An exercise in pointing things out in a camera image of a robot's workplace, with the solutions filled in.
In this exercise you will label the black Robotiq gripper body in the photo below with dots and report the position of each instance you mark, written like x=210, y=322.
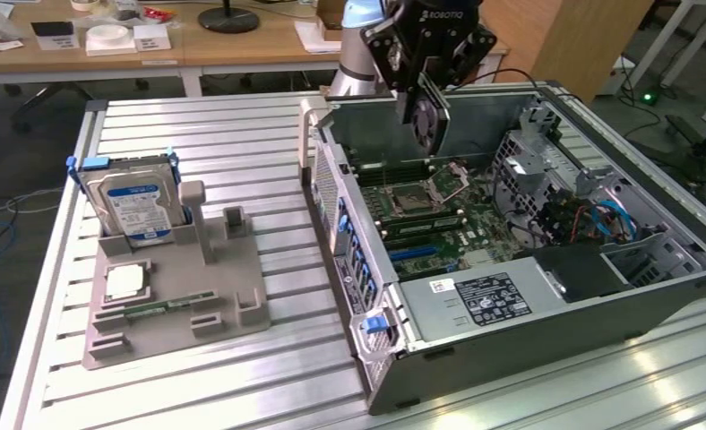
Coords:
x=443, y=27

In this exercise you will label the graphics card with black fan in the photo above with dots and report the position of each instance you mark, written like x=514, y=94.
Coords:
x=431, y=125

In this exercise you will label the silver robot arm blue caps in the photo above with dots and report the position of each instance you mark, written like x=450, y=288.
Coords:
x=352, y=67

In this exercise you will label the stack of white papers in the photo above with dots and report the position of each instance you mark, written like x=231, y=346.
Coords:
x=316, y=38

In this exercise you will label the brown cardboard box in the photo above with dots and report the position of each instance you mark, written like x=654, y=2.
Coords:
x=328, y=13

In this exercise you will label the wooden cabinet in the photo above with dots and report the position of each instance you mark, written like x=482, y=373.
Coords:
x=568, y=40

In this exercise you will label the black round lamp base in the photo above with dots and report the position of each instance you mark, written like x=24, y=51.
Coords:
x=228, y=21

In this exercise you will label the perforated metal drive cage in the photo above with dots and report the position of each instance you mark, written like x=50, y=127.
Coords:
x=523, y=170

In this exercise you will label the metal socket cover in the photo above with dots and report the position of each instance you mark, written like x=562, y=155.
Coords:
x=451, y=177

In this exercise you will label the device with green light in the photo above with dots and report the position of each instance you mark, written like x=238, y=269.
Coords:
x=647, y=97

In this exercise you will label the CPU socket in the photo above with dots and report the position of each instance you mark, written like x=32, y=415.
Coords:
x=411, y=200

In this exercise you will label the blue slot latch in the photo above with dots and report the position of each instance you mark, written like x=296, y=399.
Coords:
x=367, y=277
x=362, y=260
x=346, y=227
x=355, y=244
x=343, y=209

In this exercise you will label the white desk label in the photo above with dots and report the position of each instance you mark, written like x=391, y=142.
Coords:
x=160, y=62

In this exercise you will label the installed dark RAM stick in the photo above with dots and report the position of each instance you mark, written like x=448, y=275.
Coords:
x=422, y=224

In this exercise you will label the green motherboard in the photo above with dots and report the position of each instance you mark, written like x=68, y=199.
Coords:
x=478, y=224

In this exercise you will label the red packet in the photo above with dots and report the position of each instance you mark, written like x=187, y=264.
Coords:
x=156, y=13

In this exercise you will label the white printed box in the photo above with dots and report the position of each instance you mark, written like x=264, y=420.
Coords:
x=151, y=36

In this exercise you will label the long black expansion slot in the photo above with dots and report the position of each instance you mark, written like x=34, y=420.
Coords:
x=408, y=244

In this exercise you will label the blue expansion slot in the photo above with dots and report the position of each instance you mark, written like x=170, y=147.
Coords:
x=414, y=254

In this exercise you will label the white tape roll box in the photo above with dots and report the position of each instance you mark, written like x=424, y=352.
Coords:
x=108, y=41

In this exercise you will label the small white barcode sticker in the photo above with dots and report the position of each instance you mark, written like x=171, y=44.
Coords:
x=440, y=284

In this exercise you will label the beige tape roll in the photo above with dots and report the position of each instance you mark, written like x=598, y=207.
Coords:
x=83, y=4

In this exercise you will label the black plastic shroud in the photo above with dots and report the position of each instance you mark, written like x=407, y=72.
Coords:
x=580, y=273

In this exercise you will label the hard disk with blue caddy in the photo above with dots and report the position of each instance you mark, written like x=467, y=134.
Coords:
x=135, y=201

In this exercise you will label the metal disk bay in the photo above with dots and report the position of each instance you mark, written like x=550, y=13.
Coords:
x=646, y=264

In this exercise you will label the black power supply label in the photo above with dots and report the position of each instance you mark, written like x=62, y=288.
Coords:
x=494, y=298

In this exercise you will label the black and white box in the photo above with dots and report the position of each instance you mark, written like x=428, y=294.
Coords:
x=54, y=35

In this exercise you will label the grey power supply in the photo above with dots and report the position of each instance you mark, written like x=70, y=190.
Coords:
x=436, y=313

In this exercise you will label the black chair base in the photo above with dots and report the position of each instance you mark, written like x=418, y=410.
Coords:
x=42, y=103

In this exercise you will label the wooden desk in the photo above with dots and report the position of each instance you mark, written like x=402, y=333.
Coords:
x=30, y=62

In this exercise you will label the blue case release latch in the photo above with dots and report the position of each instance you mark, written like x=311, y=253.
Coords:
x=372, y=324

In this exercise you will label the white paper card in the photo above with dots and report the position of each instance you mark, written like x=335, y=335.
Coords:
x=0, y=45

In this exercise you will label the open dark grey PC case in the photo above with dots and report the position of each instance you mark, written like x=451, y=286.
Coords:
x=568, y=340

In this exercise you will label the silver CPU chip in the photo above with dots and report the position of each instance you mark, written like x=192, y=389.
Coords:
x=124, y=282

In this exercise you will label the green RAM stick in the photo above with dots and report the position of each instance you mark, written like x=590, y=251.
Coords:
x=162, y=307

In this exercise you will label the grey plastic parts rack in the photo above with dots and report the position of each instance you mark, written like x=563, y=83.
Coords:
x=174, y=331

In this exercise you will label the white desk frame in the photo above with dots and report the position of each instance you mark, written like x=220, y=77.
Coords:
x=670, y=40

